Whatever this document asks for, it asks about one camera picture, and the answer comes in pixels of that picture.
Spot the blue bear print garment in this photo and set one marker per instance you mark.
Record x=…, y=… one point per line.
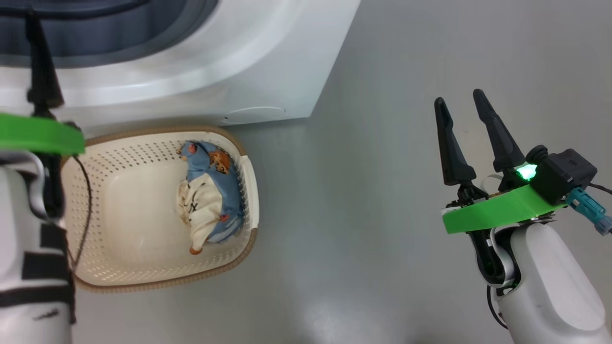
x=229, y=191

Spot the cream perforated laundry basket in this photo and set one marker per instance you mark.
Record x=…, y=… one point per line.
x=138, y=215

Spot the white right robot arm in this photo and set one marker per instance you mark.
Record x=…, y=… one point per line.
x=554, y=286

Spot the grey rubber door gasket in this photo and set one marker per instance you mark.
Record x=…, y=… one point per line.
x=119, y=33

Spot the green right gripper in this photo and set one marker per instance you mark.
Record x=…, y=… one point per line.
x=497, y=210

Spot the white washing machine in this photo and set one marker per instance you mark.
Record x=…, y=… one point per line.
x=267, y=62

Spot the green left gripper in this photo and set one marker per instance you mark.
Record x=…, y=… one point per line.
x=38, y=134

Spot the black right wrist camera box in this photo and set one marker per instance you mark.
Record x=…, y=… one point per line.
x=566, y=174

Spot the cream garment with black print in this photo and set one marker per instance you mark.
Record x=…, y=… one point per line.
x=203, y=205

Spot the round white filter cover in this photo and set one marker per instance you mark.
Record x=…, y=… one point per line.
x=253, y=114

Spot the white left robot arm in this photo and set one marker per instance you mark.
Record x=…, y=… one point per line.
x=24, y=229

